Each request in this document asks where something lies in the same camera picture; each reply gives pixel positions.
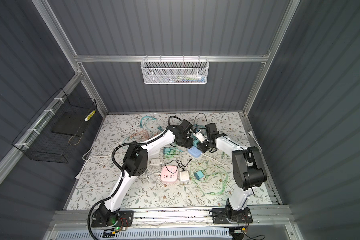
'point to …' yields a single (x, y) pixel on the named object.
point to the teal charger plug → (199, 174)
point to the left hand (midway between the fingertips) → (190, 145)
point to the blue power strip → (194, 152)
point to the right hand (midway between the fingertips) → (203, 144)
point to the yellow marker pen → (90, 115)
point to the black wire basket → (54, 133)
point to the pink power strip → (169, 173)
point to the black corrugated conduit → (122, 170)
